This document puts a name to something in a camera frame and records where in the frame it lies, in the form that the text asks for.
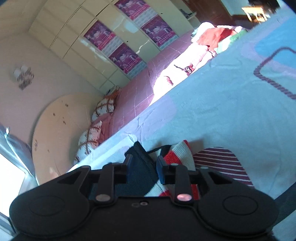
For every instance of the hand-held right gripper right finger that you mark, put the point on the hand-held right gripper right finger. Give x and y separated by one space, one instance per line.
161 171

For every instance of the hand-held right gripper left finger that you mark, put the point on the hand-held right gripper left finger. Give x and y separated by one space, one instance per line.
128 169

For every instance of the striped knit sweater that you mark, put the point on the striped knit sweater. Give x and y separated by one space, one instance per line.
180 160

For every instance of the pile of clothes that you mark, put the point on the pile of clothes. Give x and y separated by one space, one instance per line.
215 34

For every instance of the patterned pillow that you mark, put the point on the patterned pillow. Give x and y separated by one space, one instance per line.
89 139
103 109

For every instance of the maroon striped cloth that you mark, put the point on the maroon striped cloth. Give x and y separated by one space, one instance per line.
219 160

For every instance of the pink bed sheet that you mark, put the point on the pink bed sheet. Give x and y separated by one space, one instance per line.
136 97

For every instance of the cream rounded headboard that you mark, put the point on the cream rounded headboard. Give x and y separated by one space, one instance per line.
57 127

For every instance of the blue patterned quilt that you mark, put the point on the blue patterned quilt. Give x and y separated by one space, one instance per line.
219 104

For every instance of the blue curtain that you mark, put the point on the blue curtain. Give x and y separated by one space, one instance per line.
16 146

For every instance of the window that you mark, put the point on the window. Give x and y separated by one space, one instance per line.
10 183

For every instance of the cream wardrobe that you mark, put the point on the cream wardrobe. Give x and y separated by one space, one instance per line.
69 34

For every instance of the white corner shelf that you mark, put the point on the white corner shelf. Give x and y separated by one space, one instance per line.
187 14

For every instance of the brown wooden door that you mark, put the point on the brown wooden door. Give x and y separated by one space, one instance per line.
208 9

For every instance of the wooden stool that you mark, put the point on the wooden stool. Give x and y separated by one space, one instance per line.
253 12

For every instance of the purple wall poster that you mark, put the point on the purple wall poster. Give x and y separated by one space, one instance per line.
159 31
99 34
134 8
126 58

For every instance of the crystal wall lamp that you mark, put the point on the crystal wall lamp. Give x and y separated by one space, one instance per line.
24 77

